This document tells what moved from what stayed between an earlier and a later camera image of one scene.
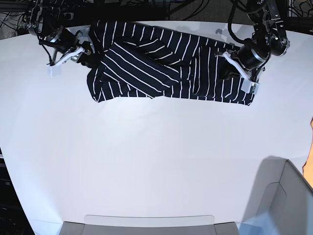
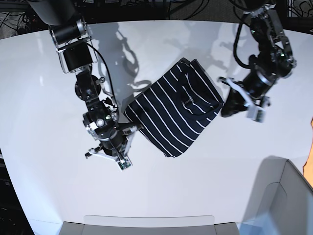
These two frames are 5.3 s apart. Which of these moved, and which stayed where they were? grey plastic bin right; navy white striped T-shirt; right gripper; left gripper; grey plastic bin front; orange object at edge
Moved: left gripper; right gripper; navy white striped T-shirt
Stayed: grey plastic bin right; orange object at edge; grey plastic bin front
